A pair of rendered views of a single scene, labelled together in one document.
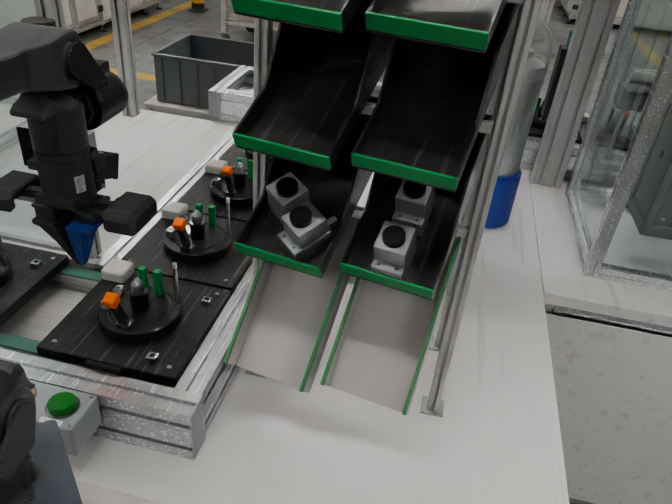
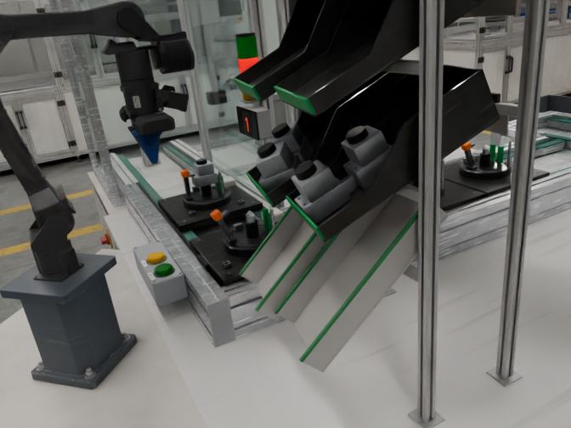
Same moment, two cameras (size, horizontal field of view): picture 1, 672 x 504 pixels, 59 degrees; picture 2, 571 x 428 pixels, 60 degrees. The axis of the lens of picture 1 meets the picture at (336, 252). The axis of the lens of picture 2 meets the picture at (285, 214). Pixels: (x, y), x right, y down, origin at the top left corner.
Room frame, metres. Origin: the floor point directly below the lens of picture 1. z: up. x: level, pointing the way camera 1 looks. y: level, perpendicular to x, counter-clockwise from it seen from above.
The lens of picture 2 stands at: (0.27, -0.57, 1.47)
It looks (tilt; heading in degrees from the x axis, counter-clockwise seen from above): 23 degrees down; 56
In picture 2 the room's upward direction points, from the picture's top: 6 degrees counter-clockwise
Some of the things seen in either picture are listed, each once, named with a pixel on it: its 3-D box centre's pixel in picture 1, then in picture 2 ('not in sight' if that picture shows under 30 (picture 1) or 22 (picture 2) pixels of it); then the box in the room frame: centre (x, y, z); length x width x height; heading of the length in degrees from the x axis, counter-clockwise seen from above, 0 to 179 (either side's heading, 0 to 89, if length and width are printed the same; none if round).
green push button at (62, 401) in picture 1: (62, 405); (164, 271); (0.58, 0.38, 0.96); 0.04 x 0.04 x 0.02
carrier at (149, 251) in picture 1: (197, 226); not in sight; (1.03, 0.29, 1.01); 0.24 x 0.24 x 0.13; 81
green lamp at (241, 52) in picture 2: not in sight; (246, 47); (0.94, 0.49, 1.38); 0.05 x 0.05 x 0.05
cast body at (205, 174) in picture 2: not in sight; (206, 171); (0.86, 0.66, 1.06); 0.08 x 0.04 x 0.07; 171
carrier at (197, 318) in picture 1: (139, 296); (251, 226); (0.79, 0.33, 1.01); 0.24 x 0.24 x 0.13; 81
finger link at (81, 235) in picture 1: (92, 242); (153, 147); (0.59, 0.29, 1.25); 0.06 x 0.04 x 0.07; 170
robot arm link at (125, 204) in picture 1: (67, 179); (142, 102); (0.59, 0.31, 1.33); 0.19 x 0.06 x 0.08; 80
